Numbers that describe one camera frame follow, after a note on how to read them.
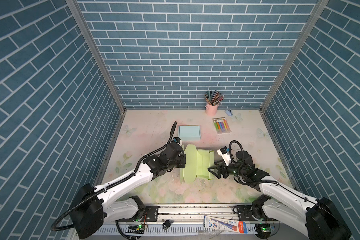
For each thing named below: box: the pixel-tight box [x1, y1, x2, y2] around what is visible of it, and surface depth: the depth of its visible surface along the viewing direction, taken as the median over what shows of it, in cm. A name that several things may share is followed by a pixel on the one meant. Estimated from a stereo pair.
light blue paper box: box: [178, 125, 201, 141], surface depth 104 cm
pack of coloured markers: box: [212, 117, 232, 135], surface depth 111 cm
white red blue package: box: [203, 215, 248, 234], surface depth 72 cm
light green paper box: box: [180, 144, 215, 184], surface depth 85 cm
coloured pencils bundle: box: [204, 90, 224, 106], surface depth 114 cm
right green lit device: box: [255, 223, 271, 239], surface depth 72 cm
